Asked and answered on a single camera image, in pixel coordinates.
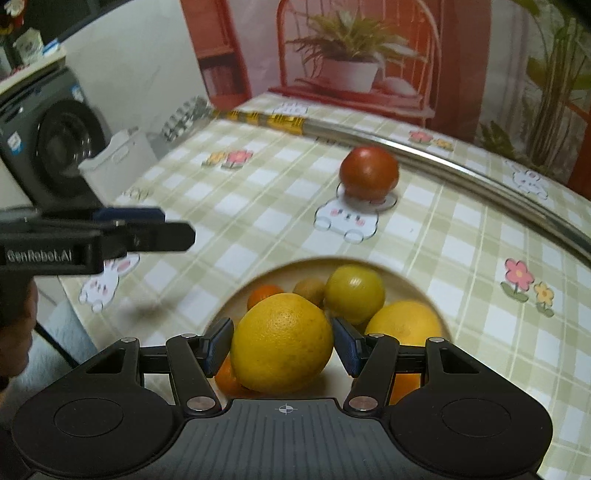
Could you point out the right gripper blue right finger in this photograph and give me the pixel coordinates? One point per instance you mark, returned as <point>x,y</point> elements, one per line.
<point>370,360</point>

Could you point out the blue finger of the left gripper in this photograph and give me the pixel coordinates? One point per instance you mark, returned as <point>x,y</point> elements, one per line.
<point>101,214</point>
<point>149,237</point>

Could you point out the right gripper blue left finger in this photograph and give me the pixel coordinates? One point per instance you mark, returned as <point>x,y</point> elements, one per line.
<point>193,360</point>

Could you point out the large yellow lemon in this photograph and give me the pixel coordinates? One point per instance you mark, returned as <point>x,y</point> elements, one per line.
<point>281,345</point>

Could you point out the person left hand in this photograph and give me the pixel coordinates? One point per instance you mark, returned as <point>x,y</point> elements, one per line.
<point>16,337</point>

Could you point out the small orange tangerine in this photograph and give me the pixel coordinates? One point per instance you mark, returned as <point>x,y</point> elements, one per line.
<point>404,384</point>

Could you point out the orange tangerine middle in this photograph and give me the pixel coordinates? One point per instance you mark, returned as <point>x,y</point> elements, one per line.
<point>229,385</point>

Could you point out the yellow lemon right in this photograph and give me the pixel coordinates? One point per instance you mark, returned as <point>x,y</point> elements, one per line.
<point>411,322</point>

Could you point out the white plastic basket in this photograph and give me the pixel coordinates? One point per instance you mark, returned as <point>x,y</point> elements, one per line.
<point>127,156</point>

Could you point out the yellow green round fruit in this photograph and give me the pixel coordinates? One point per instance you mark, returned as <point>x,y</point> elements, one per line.
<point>354,293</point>

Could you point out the beige round plate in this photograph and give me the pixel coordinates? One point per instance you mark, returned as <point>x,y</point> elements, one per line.
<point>334,381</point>

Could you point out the small brown kiwi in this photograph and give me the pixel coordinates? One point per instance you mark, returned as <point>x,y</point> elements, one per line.
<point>312,289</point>

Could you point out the orange tangerine left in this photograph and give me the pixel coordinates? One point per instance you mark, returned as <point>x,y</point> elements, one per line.
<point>262,292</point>

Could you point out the black washing machine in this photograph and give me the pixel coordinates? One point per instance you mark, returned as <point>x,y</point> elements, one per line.
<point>47,130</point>

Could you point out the checkered bunny tablecloth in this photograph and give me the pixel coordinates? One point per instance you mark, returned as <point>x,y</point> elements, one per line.
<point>511,297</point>

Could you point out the dark red tomato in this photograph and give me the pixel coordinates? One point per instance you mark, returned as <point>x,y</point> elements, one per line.
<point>369,173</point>

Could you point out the long metal rod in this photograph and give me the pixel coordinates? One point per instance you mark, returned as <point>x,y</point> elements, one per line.
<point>527,210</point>

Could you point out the printed room backdrop cloth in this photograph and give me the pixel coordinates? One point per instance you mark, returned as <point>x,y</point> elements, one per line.
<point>512,77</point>

